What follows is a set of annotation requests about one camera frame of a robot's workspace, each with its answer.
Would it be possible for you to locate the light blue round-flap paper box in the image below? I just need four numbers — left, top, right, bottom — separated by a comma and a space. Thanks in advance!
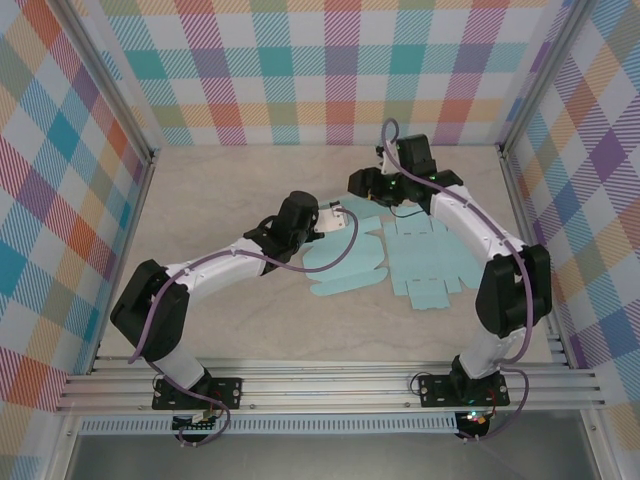
302, 198, 389, 299

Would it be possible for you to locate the light blue slotted paper box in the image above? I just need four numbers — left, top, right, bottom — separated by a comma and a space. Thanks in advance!
382, 213, 484, 312

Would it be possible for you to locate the small green circuit board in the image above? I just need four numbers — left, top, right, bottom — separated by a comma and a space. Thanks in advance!
172, 410, 224, 432

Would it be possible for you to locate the small lit circuit board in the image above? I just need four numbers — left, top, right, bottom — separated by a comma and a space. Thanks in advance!
457, 408, 496, 431

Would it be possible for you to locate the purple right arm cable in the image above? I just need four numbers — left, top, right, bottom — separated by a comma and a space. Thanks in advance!
380, 118, 532, 444

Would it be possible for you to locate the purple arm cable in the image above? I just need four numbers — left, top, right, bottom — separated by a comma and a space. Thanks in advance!
380, 118, 532, 444
128, 208, 360, 449

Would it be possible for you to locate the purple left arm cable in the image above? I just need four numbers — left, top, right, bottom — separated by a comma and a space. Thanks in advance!
128, 208, 360, 449

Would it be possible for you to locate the aluminium side rail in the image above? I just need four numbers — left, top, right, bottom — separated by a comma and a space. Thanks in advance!
498, 144, 574, 371
89, 149, 162, 374

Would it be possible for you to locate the aluminium corner post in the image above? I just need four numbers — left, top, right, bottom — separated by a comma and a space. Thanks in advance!
497, 0, 601, 161
52, 0, 162, 166

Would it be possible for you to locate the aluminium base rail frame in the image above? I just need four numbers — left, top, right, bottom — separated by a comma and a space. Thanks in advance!
57, 355, 609, 414

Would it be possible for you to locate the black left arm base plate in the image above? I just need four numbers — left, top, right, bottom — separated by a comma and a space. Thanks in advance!
152, 377, 245, 412

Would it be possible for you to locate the slotted white cable duct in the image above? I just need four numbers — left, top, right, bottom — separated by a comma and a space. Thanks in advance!
79, 412, 459, 436

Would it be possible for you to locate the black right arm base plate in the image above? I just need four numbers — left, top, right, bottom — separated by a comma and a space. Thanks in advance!
418, 373, 511, 409

